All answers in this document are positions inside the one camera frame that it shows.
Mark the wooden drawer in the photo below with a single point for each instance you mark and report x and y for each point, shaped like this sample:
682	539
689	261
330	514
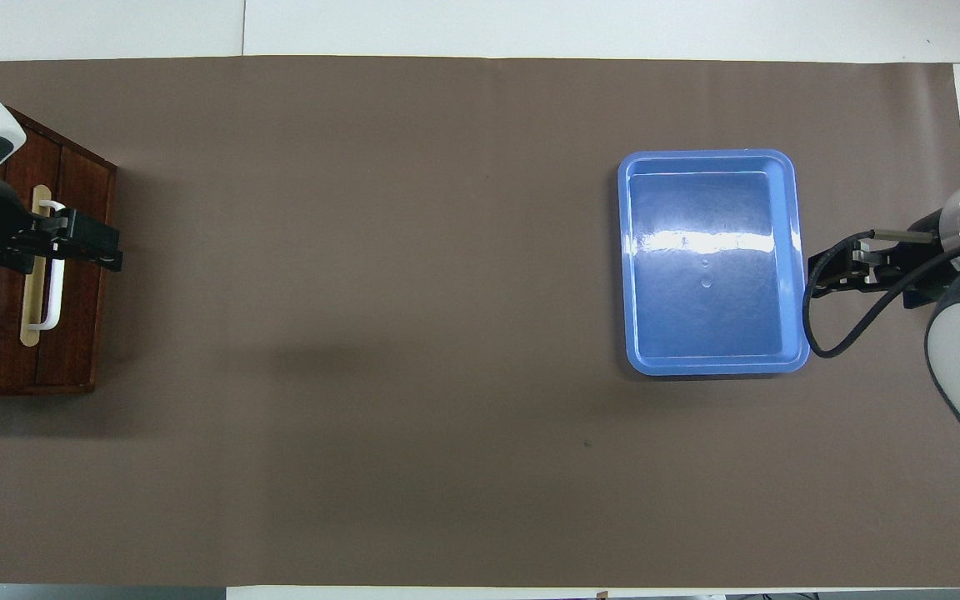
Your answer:
80	333

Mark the blue plastic tray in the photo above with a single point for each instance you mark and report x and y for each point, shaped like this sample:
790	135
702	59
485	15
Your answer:
709	275

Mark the brown table mat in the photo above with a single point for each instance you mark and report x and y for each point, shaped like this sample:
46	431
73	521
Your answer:
363	333

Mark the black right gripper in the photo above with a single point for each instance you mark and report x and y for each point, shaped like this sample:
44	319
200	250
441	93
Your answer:
922	267

